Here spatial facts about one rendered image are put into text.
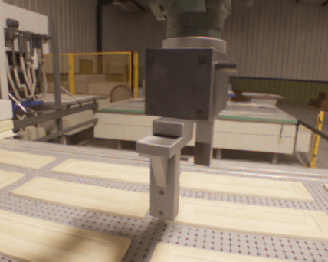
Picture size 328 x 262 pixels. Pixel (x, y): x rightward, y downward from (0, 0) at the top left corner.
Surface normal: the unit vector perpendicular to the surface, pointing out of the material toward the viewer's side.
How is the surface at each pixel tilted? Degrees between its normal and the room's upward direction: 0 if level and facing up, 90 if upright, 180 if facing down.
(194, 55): 90
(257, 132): 90
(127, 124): 90
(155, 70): 90
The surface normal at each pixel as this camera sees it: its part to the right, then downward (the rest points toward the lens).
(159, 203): -0.39, 0.20
